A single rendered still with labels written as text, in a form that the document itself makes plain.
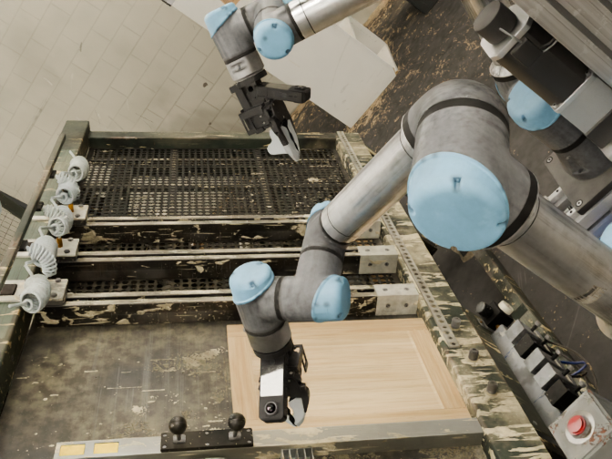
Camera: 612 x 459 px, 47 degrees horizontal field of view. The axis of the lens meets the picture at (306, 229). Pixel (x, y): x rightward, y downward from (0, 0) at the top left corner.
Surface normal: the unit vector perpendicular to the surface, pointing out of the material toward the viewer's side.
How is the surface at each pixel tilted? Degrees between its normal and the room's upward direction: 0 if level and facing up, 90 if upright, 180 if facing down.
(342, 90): 90
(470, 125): 55
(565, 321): 0
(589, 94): 90
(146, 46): 90
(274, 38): 90
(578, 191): 0
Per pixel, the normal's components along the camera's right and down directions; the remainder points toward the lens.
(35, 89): 0.06, 0.57
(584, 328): -0.79, -0.47
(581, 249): 0.43, 0.04
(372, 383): 0.06, -0.88
